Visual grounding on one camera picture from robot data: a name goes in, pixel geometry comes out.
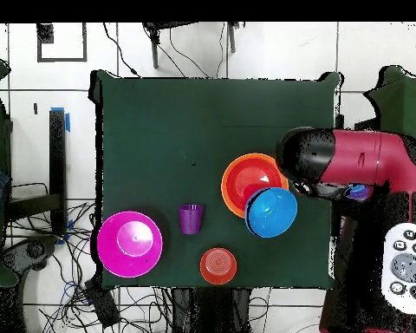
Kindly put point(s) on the large orange bowl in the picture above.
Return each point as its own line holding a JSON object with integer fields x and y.
{"x": 224, "y": 184}

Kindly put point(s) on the purple cup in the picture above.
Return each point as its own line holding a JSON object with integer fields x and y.
{"x": 190, "y": 220}

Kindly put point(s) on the wide red-orange bowl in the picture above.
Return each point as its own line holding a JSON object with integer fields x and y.
{"x": 249, "y": 171}

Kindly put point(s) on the large blue bowl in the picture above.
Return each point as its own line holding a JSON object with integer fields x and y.
{"x": 272, "y": 213}

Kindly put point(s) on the small red-orange bowl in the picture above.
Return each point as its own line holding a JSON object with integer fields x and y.
{"x": 218, "y": 265}

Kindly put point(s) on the wide purple bowl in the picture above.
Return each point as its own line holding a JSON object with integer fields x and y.
{"x": 358, "y": 196}

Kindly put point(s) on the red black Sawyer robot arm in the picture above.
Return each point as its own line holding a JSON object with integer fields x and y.
{"x": 360, "y": 156}

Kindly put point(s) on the dark green table cloth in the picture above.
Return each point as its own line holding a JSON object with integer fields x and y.
{"x": 159, "y": 104}

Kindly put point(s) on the large pink bowl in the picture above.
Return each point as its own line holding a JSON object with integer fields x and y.
{"x": 130, "y": 244}

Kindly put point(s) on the black metal stand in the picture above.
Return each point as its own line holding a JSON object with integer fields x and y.
{"x": 57, "y": 156}

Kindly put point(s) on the black power strip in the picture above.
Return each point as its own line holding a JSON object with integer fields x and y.
{"x": 104, "y": 307}

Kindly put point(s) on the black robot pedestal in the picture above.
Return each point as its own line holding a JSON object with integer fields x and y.
{"x": 211, "y": 305}

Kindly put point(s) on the black camera tripod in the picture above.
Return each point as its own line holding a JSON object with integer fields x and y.
{"x": 155, "y": 52}

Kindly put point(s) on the grey square floor frame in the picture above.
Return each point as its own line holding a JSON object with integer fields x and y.
{"x": 62, "y": 60}

